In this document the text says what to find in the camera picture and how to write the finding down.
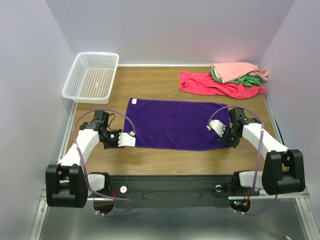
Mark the purple towel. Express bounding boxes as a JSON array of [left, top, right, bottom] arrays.
[[123, 98, 230, 151]]

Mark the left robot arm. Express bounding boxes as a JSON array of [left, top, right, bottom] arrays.
[[45, 110, 124, 208]]

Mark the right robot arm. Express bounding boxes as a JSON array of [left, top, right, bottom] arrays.
[[207, 107, 306, 196]]

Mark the green towel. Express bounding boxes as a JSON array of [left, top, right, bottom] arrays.
[[210, 68, 262, 87]]

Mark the white plastic basket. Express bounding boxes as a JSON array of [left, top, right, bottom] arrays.
[[61, 51, 120, 105]]

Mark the hot pink towel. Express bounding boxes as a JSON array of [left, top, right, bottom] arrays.
[[179, 72, 268, 100]]

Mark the salmon pink towel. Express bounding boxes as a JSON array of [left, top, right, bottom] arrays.
[[211, 62, 269, 83]]

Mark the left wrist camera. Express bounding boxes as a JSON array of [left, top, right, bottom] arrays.
[[118, 132, 136, 148]]

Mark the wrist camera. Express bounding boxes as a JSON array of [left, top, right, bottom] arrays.
[[208, 119, 226, 137], [118, 132, 136, 148]]

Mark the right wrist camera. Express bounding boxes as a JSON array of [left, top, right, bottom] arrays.
[[208, 119, 226, 137]]

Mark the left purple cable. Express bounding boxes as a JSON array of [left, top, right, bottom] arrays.
[[72, 109, 137, 217]]

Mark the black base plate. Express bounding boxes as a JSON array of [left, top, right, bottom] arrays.
[[108, 174, 257, 209]]

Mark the aluminium frame rail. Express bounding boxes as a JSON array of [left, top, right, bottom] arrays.
[[40, 183, 311, 201]]

